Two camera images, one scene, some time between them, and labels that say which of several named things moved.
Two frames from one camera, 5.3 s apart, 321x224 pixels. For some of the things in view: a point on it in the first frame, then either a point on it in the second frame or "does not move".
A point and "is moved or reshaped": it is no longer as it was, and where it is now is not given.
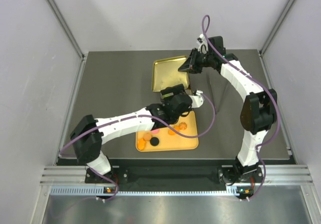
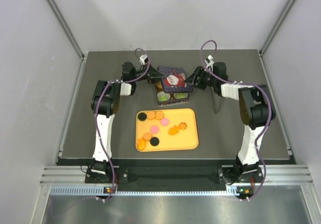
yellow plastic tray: [164, 138] does not move
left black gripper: [174, 90] -> [153, 74]
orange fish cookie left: [141, 144] does not move
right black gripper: [189, 65] -> [199, 72]
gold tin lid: [166, 74] is moved or reshaped
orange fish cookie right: [176, 128] does not move
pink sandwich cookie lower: [155, 131] does not move
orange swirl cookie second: [182, 125] does not move
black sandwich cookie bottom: [154, 141] does not move
